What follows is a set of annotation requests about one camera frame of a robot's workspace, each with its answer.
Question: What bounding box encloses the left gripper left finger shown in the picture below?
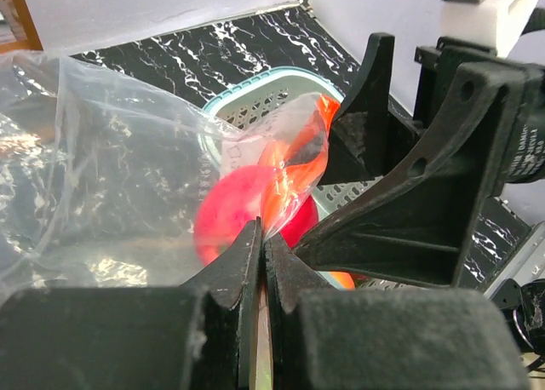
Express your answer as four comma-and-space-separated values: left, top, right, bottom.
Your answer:
1, 220, 262, 389

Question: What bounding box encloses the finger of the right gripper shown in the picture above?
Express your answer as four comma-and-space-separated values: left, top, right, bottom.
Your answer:
293, 61, 531, 289

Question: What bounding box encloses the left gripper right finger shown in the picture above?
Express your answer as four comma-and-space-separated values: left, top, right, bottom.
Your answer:
263, 237, 531, 389

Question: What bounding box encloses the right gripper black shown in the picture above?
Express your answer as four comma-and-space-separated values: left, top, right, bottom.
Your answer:
319, 32, 544, 185

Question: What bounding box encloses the yellow orange peach toy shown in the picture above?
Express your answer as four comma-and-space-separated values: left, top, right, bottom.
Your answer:
330, 272, 355, 290

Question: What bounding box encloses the light blue plastic basket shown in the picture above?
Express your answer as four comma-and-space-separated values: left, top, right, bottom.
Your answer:
203, 66, 378, 220

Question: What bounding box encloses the bright red apple toy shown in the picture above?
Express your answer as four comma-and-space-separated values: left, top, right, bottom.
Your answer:
193, 164, 275, 266

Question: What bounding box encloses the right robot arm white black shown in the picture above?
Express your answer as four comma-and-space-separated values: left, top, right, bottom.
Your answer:
294, 0, 544, 286

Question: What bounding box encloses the wooden shelf rack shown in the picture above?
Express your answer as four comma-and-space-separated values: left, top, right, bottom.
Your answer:
1, 0, 43, 54

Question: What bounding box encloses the aluminium frame rail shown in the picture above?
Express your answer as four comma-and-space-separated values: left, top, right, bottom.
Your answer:
484, 222, 544, 299

